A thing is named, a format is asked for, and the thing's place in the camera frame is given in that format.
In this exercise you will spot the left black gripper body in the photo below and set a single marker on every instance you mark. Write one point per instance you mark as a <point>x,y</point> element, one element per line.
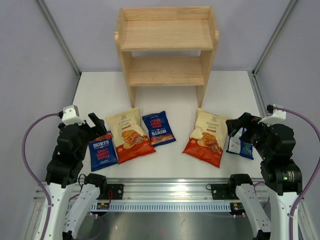
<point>88,134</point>

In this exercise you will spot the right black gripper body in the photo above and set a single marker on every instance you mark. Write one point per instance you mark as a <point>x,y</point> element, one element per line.
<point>255,133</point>

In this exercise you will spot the cassava chips bag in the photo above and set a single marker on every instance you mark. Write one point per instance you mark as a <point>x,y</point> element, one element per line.
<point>129,137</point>
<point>207,140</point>

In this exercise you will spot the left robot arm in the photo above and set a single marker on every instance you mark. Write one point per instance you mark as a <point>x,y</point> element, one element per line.
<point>62,174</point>

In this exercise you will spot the wooden two-tier shelf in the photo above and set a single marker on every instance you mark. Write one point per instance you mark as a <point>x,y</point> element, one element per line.
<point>167,46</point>

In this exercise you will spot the blue bag back side up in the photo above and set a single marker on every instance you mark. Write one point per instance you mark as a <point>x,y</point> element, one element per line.
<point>238,147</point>

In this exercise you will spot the left blue Burts bag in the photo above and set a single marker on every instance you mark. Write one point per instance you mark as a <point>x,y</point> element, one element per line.
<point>102,152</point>

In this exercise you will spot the blue burts bag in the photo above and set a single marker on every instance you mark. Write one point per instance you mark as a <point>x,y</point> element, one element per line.
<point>102,152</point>
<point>159,130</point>

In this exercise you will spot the middle blue Burts bag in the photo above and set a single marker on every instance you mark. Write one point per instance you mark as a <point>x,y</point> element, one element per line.
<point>159,130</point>

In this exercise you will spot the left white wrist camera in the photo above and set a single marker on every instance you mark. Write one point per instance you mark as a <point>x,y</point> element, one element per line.
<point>71,116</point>

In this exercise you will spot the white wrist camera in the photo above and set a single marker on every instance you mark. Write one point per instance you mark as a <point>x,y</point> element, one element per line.
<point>71,116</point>
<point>276,115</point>

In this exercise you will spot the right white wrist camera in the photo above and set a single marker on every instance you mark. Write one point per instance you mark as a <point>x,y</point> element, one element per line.
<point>276,115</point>

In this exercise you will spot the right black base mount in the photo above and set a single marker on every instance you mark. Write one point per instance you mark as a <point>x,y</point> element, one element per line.
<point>221,192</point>

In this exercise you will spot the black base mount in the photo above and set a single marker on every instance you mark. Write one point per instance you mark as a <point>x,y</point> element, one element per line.
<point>112,191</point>
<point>221,192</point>

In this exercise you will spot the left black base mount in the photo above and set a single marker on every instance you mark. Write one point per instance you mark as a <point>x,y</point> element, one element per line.
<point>112,191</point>

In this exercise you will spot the aluminium mounting rail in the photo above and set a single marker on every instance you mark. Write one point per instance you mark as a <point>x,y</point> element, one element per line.
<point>149,190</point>

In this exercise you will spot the white slotted cable duct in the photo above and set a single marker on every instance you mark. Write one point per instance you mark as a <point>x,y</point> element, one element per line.
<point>153,207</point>

